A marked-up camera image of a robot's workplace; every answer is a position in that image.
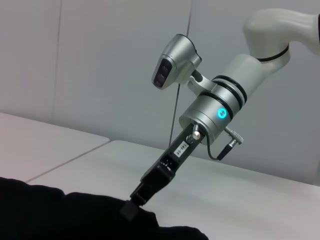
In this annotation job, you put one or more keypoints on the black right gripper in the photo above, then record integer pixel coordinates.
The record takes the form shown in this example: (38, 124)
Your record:
(172, 160)

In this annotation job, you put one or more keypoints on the black t-shirt with pink print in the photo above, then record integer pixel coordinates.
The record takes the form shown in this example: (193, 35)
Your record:
(75, 217)

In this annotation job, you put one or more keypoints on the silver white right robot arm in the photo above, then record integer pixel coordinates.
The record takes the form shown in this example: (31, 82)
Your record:
(250, 72)

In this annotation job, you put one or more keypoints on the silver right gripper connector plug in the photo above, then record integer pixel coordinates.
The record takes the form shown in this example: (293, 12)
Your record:
(195, 135)

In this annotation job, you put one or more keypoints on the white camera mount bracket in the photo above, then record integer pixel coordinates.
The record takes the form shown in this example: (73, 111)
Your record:
(202, 85)

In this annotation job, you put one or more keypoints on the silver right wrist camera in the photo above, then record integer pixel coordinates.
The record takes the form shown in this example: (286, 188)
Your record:
(175, 57)

